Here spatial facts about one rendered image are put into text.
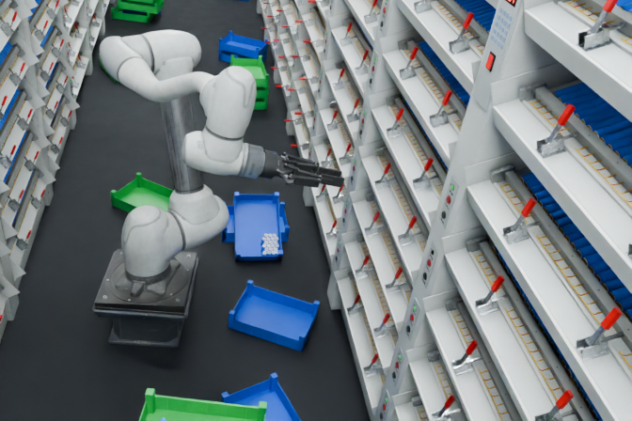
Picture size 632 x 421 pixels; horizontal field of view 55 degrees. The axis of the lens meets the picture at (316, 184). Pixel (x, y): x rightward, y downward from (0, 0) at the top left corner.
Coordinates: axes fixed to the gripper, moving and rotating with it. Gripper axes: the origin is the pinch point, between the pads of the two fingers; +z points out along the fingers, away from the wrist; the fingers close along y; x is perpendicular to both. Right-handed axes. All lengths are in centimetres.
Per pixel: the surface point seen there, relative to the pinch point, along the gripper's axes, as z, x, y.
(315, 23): 25, -6, -154
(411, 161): 19.5, 11.7, 2.6
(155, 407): -36, -54, 39
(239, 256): 0, -82, -57
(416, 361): 26, -26, 40
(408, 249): 22.6, -7.4, 17.6
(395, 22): 13, 39, -30
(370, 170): 21.5, -8.1, -22.3
